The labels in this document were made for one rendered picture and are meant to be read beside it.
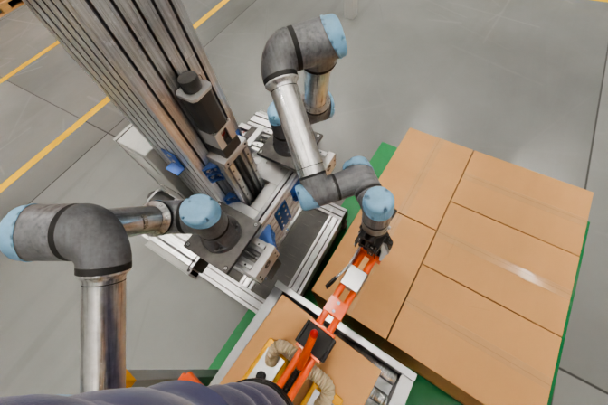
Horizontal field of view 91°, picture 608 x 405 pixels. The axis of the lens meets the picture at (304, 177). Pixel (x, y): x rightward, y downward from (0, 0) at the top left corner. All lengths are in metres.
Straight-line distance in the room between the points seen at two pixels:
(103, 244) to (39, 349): 2.28
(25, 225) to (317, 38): 0.74
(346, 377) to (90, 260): 0.80
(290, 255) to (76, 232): 1.48
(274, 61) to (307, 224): 1.42
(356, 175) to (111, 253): 0.56
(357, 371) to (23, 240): 0.93
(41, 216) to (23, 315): 2.40
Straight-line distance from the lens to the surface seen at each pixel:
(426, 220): 1.74
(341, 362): 1.13
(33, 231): 0.76
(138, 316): 2.53
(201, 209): 1.02
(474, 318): 1.65
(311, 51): 0.84
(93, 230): 0.70
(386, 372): 1.54
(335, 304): 1.00
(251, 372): 1.15
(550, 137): 3.12
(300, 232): 2.04
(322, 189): 0.77
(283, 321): 1.16
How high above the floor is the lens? 2.08
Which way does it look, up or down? 56 degrees down
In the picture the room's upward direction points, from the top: 13 degrees counter-clockwise
